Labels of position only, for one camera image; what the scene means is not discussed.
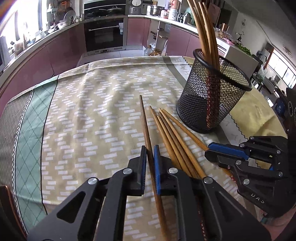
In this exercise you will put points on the patterned tablecloth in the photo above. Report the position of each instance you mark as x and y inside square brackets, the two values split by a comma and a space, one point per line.
[87, 123]

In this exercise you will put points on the black wok with lid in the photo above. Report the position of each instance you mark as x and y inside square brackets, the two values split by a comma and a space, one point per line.
[115, 10]

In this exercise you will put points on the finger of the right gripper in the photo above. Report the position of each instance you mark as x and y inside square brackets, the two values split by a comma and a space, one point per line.
[229, 149]
[231, 162]

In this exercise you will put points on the black mesh utensil holder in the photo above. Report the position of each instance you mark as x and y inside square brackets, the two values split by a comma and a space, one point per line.
[210, 94]

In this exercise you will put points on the black built-in oven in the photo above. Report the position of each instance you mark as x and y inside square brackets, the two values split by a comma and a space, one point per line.
[104, 33]

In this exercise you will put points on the teal covered appliance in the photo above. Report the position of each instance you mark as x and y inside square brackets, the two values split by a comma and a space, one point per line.
[188, 17]

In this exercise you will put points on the pink thermos jug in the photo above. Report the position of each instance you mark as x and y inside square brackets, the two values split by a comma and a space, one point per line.
[174, 9]

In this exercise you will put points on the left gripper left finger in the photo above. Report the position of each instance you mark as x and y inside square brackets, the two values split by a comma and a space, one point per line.
[96, 209]

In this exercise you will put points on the wooden chopstick red end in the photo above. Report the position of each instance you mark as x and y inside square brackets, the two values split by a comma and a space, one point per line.
[198, 30]

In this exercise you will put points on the stainless steel pot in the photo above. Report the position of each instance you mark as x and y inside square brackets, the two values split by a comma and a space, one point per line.
[155, 10]

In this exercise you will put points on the right hand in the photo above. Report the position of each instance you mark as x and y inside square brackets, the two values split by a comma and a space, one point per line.
[280, 221]

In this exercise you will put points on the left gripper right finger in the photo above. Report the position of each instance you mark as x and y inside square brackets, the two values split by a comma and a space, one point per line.
[205, 211]

